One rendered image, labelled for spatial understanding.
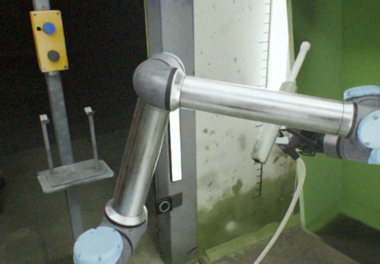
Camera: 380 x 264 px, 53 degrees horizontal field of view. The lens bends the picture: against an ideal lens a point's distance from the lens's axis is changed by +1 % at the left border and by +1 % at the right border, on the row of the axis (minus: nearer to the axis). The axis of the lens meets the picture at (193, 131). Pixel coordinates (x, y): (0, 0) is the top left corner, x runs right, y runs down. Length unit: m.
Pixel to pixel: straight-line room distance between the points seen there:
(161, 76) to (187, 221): 1.45
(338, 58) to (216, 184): 0.99
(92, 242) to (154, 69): 0.59
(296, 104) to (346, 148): 0.28
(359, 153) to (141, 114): 0.63
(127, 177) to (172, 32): 0.86
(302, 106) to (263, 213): 1.79
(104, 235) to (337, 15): 1.30
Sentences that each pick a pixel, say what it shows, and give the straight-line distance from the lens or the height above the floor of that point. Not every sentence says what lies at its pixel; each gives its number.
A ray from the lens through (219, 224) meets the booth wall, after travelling 2.45.
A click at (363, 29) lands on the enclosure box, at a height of 1.46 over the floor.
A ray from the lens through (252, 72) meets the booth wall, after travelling 2.18.
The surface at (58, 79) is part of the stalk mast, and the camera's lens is 1.92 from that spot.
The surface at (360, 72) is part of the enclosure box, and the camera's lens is 1.86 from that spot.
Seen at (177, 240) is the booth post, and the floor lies 0.24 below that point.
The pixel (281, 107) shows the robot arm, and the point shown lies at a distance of 0.92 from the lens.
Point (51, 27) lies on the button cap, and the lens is 1.81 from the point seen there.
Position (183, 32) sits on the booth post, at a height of 1.43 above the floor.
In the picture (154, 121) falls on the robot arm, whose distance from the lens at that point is 1.13.
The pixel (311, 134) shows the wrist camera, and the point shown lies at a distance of 1.21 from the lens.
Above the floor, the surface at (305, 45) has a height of 1.44.
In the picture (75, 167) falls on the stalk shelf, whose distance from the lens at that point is 2.02.
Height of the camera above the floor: 1.65
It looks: 21 degrees down
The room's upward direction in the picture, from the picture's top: 1 degrees counter-clockwise
